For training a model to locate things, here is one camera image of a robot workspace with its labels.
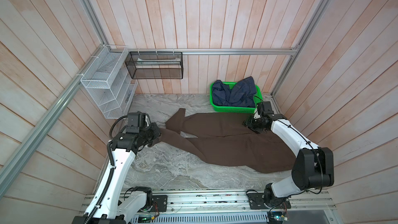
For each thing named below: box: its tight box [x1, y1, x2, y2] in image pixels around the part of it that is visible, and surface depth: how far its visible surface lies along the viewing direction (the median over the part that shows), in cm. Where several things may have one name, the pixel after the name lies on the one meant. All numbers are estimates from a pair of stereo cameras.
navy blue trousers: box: [212, 76, 258, 108], surface depth 112 cm
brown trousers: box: [157, 108, 298, 174], surface depth 95 cm
